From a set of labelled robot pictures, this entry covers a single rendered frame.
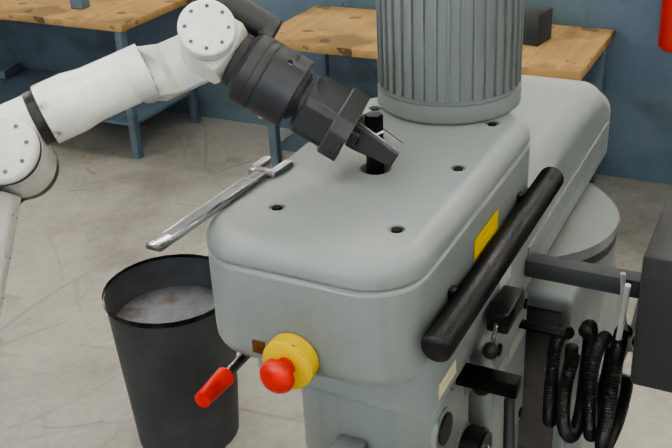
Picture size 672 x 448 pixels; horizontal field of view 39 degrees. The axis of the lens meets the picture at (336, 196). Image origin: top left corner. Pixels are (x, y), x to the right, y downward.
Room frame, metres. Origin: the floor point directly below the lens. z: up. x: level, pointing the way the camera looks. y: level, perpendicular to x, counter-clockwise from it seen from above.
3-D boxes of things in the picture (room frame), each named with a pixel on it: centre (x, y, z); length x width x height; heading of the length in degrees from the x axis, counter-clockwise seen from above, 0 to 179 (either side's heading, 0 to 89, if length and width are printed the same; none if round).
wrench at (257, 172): (0.97, 0.13, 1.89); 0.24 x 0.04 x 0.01; 149
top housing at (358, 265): (1.06, -0.06, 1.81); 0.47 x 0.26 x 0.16; 152
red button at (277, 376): (0.83, 0.07, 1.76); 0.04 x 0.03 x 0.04; 62
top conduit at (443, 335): (1.01, -0.20, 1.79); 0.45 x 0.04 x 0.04; 152
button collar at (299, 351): (0.85, 0.06, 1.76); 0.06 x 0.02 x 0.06; 62
